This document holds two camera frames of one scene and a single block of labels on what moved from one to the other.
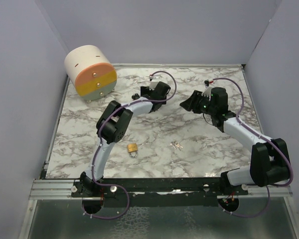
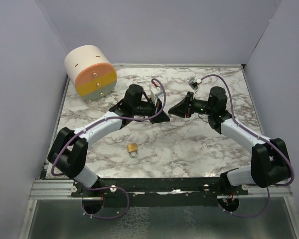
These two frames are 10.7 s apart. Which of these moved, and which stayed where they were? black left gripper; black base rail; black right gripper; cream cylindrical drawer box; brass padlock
Moved: black right gripper; black left gripper
Stayed: black base rail; brass padlock; cream cylindrical drawer box
